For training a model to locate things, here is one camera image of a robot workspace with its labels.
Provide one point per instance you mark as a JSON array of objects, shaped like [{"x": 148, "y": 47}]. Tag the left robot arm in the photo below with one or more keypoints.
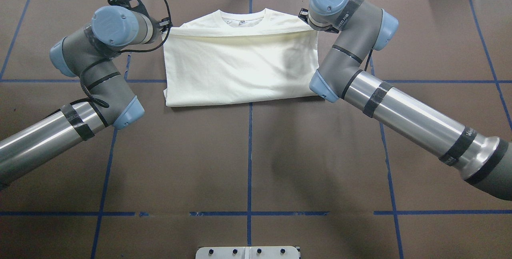
[{"x": 88, "y": 55}]

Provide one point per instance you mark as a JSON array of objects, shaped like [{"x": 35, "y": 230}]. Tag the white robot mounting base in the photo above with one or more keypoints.
[{"x": 249, "y": 252}]

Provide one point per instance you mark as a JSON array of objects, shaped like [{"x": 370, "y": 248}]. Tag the cream long-sleeve cat shirt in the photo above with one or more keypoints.
[{"x": 223, "y": 58}]

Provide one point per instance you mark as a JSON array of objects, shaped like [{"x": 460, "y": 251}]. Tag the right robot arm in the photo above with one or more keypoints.
[{"x": 483, "y": 162}]

